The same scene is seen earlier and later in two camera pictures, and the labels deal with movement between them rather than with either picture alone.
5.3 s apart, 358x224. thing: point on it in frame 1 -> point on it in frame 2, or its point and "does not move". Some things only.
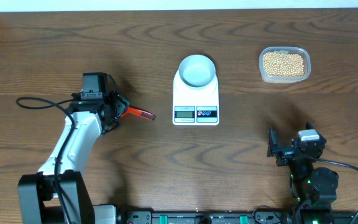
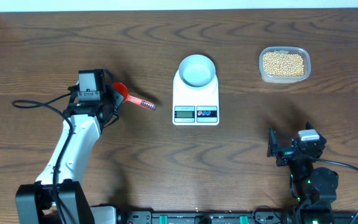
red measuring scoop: [139, 112] -> [121, 88]
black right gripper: [285, 154] does not move
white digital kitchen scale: [193, 106] does not move
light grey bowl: [197, 70] does not move
